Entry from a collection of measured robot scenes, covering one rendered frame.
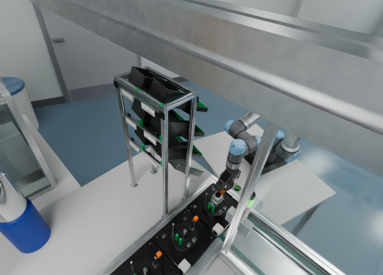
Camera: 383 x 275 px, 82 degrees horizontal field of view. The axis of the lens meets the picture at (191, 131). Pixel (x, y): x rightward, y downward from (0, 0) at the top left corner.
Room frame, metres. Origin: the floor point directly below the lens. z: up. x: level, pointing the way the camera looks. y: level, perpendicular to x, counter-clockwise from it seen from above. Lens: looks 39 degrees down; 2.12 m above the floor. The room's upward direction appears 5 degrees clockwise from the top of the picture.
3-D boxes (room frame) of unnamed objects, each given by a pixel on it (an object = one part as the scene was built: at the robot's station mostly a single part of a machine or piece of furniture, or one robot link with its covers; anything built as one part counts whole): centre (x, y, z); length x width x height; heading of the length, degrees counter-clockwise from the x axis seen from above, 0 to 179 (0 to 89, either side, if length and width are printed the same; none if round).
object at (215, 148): (1.21, -0.54, 0.84); 0.90 x 0.70 x 0.03; 31
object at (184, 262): (0.54, -0.01, 1.01); 0.24 x 0.24 x 0.13; 50
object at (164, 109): (0.87, 0.18, 1.26); 0.36 x 0.21 x 0.80; 50
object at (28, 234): (0.51, 0.80, 1.00); 0.16 x 0.16 x 0.27
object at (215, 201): (0.72, -0.17, 1.06); 0.08 x 0.04 x 0.07; 140
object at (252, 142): (0.87, -0.30, 1.37); 0.11 x 0.11 x 0.08; 36
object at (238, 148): (0.80, -0.23, 1.37); 0.09 x 0.08 x 0.11; 126
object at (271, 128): (0.49, -0.22, 1.46); 0.03 x 0.03 x 1.00; 50
